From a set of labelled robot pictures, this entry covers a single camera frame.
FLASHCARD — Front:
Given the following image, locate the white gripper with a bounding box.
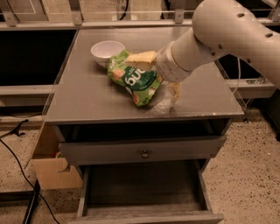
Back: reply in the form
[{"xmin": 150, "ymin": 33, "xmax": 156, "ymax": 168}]
[{"xmin": 125, "ymin": 42, "xmax": 191, "ymax": 103}]

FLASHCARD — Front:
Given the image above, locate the green rice chip bag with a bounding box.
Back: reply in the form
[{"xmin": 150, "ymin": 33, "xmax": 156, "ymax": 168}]
[{"xmin": 108, "ymin": 50, "xmax": 163, "ymax": 107}]

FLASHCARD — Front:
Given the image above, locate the white ceramic bowl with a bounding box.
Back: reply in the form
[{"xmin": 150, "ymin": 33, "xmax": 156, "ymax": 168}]
[{"xmin": 90, "ymin": 40, "xmax": 125, "ymax": 67}]

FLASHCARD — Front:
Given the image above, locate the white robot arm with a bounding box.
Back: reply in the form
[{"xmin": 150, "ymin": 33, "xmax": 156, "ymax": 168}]
[{"xmin": 125, "ymin": 0, "xmax": 280, "ymax": 103}]

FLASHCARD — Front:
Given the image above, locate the round metal drawer knob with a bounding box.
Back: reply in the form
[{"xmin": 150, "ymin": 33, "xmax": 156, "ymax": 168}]
[{"xmin": 142, "ymin": 150, "xmax": 150, "ymax": 158}]

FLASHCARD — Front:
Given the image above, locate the grey wooden drawer cabinet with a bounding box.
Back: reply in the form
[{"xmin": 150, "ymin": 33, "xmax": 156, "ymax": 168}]
[{"xmin": 45, "ymin": 28, "xmax": 242, "ymax": 224}]

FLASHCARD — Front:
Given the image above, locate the grey top drawer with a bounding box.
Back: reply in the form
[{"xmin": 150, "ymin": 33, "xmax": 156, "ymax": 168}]
[{"xmin": 59, "ymin": 136, "xmax": 226, "ymax": 165}]

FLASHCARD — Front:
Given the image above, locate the grey open middle drawer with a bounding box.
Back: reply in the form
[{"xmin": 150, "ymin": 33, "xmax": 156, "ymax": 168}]
[{"xmin": 68, "ymin": 160, "xmax": 224, "ymax": 224}]

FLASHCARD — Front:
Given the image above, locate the cardboard box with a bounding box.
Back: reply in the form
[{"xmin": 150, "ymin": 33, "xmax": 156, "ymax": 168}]
[{"xmin": 31, "ymin": 124, "xmax": 82, "ymax": 190}]

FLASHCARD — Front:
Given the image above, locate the black bar on floor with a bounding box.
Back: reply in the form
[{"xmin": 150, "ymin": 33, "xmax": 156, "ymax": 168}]
[{"xmin": 22, "ymin": 181, "xmax": 40, "ymax": 224}]

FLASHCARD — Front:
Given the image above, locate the white hanging cable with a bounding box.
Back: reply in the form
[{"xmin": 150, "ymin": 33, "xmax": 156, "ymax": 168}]
[{"xmin": 231, "ymin": 57, "xmax": 242, "ymax": 95}]

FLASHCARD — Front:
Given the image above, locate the metal rail frame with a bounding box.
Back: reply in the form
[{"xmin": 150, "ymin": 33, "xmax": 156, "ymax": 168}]
[{"xmin": 0, "ymin": 0, "xmax": 280, "ymax": 100}]

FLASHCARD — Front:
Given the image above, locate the black floor cable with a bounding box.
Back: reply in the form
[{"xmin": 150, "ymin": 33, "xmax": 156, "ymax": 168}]
[{"xmin": 0, "ymin": 118, "xmax": 61, "ymax": 224}]

